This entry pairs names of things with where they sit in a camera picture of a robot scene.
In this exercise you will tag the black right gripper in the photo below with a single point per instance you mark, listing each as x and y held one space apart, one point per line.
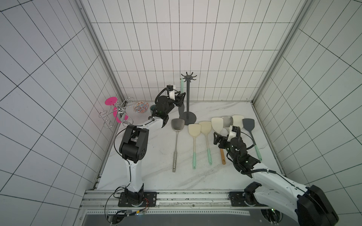
226 141

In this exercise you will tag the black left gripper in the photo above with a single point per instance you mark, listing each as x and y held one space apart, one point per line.
178 98

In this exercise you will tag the cream utensil dark wood handle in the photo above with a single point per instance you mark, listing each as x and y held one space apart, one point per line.
227 123

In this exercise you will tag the cream spatula mint handle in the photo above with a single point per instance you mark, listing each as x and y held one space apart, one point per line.
206 127

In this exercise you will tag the grey metal utensil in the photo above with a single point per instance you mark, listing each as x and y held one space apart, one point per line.
177 126

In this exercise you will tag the cream spoon mint handle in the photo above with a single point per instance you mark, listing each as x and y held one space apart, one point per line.
194 131

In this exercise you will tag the grey spatula mint handle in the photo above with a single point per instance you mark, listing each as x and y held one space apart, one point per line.
249 125

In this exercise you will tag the cream spatula light wood handle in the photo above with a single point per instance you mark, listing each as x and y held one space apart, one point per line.
238 121

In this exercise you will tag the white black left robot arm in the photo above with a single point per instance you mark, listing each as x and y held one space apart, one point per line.
134 143

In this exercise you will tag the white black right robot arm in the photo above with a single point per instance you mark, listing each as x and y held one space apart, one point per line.
308 206

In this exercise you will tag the grey utensil rack stand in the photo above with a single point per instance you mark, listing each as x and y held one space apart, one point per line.
188 116

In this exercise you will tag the teal ceramic cup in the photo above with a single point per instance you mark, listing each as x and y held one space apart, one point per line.
152 108

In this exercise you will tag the chrome wine glass holder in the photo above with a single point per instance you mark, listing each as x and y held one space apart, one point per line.
104 114

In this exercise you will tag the pink plastic wine glass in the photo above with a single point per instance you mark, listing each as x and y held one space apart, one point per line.
118 113

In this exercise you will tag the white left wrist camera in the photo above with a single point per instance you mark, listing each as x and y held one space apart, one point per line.
171 91

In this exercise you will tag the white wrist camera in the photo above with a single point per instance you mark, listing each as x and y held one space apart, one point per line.
171 91
234 131

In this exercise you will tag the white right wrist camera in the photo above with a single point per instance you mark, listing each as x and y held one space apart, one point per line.
234 131

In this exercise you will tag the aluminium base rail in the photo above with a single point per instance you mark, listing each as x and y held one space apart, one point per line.
109 202

